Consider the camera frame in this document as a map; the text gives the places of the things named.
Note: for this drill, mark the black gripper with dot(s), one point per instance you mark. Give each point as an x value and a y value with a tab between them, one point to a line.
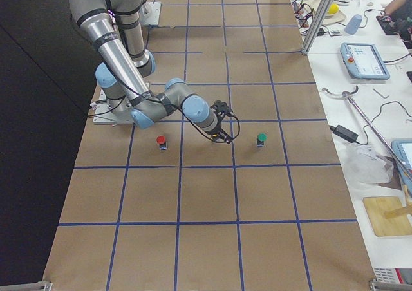
217	134

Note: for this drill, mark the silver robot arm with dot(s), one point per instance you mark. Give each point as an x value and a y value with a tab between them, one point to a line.
177	95

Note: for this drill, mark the green push button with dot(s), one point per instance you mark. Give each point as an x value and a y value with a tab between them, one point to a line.
261	139

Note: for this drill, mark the red push button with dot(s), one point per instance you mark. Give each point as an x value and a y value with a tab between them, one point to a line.
162	142

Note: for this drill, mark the black power adapter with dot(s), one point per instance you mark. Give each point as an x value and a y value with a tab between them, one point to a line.
345	134

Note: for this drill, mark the metal cane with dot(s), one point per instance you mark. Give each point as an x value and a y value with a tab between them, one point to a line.
348	95

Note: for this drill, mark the clear plastic bag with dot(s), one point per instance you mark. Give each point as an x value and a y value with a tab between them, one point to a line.
363	164

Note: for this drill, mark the blue teach pendant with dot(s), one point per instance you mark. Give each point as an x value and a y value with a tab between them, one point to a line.
402	149
363	61

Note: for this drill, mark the beige tray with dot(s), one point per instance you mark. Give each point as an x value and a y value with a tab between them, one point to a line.
328	19

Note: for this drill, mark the wooden cutting board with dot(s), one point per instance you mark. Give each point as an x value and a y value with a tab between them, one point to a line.
387	216

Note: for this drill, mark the yellow lemon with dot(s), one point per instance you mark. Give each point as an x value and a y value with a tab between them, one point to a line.
333	9

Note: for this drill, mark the blue plastic cup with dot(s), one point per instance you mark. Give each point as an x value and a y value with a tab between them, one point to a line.
353	25

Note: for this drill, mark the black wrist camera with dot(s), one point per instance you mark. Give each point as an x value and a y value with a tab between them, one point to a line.
222	110

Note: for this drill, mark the aluminium frame post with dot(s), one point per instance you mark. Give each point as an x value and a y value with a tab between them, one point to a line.
315	25

